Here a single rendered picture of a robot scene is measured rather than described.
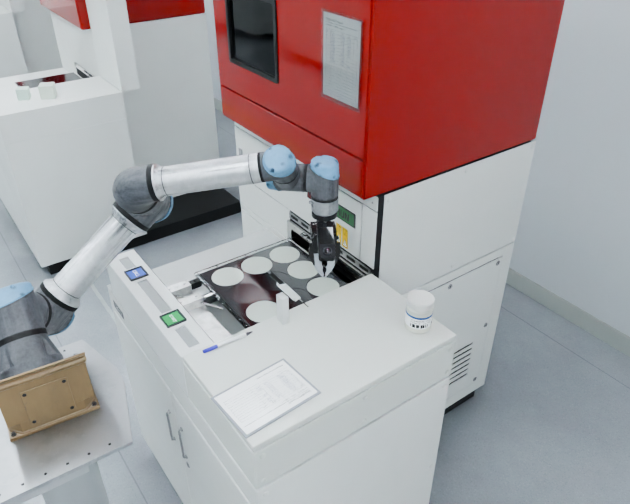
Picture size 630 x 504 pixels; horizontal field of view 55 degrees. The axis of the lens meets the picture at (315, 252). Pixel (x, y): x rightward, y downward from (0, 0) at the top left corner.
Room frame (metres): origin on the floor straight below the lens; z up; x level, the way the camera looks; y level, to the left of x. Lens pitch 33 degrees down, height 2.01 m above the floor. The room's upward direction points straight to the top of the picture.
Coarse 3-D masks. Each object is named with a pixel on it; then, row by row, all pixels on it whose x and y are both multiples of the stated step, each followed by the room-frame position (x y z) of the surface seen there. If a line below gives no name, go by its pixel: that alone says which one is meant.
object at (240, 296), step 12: (264, 252) 1.70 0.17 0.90; (300, 252) 1.70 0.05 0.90; (228, 264) 1.62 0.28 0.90; (240, 264) 1.62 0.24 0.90; (276, 264) 1.62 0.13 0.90; (288, 264) 1.62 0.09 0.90; (204, 276) 1.56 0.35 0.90; (252, 276) 1.56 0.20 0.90; (264, 276) 1.56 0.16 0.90; (288, 276) 1.56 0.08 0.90; (336, 276) 1.56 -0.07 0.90; (216, 288) 1.49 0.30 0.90; (228, 288) 1.49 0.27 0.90; (240, 288) 1.50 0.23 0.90; (252, 288) 1.50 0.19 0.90; (264, 288) 1.50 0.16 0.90; (276, 288) 1.50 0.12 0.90; (300, 288) 1.49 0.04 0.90; (228, 300) 1.43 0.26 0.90; (240, 300) 1.44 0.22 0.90; (252, 300) 1.44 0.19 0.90; (264, 300) 1.43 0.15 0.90; (240, 312) 1.38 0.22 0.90; (252, 324) 1.32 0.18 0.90
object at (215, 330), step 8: (184, 296) 1.48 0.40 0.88; (192, 312) 1.40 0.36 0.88; (200, 312) 1.40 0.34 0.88; (208, 312) 1.40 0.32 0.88; (200, 320) 1.36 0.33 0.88; (208, 320) 1.36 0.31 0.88; (216, 320) 1.36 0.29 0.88; (208, 328) 1.33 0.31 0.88; (216, 328) 1.33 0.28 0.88; (224, 328) 1.33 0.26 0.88; (216, 336) 1.29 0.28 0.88; (224, 336) 1.29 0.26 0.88
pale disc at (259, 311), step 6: (252, 306) 1.41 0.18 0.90; (258, 306) 1.41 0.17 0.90; (264, 306) 1.41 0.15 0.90; (270, 306) 1.41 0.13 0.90; (276, 306) 1.41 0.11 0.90; (246, 312) 1.38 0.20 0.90; (252, 312) 1.38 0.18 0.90; (258, 312) 1.38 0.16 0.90; (264, 312) 1.38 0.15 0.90; (270, 312) 1.38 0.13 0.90; (276, 312) 1.38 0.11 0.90; (252, 318) 1.35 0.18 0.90; (258, 318) 1.35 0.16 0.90; (264, 318) 1.35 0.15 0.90
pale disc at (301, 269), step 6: (294, 264) 1.63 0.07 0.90; (300, 264) 1.63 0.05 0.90; (306, 264) 1.63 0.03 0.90; (312, 264) 1.63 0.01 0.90; (288, 270) 1.59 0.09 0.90; (294, 270) 1.59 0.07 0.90; (300, 270) 1.59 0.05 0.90; (306, 270) 1.59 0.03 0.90; (312, 270) 1.59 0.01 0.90; (294, 276) 1.56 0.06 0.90; (300, 276) 1.56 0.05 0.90; (306, 276) 1.56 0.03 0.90; (312, 276) 1.56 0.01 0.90
